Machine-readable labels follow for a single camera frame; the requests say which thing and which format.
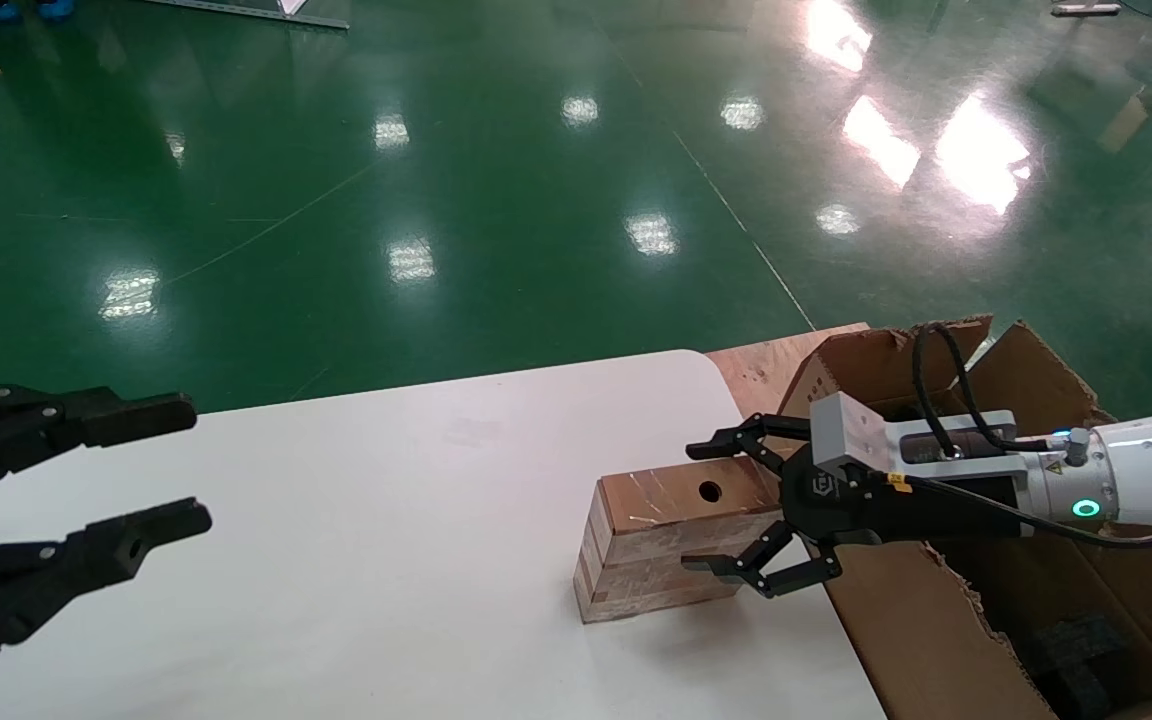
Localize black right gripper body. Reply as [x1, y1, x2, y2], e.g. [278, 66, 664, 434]
[779, 455, 1027, 549]

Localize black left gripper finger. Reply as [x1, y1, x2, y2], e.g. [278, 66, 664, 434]
[0, 384, 199, 503]
[0, 497, 214, 679]

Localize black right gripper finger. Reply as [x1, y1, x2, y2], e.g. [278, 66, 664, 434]
[681, 520, 845, 599]
[686, 413, 815, 479]

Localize small copper brown box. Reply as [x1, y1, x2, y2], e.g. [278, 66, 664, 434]
[573, 457, 787, 625]

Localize big brown cardboard box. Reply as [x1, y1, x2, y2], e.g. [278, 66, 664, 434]
[779, 315, 1152, 720]

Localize plywood board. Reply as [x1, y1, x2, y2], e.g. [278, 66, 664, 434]
[706, 322, 872, 446]

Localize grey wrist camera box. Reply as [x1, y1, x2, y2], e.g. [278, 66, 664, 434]
[809, 391, 1022, 481]

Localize black looping cable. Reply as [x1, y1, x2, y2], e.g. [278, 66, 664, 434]
[911, 322, 1057, 456]

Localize black cable with yellow tag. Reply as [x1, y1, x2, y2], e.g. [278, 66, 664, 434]
[881, 470, 1152, 549]

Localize grey metal floor rail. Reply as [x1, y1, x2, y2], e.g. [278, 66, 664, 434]
[141, 0, 350, 31]

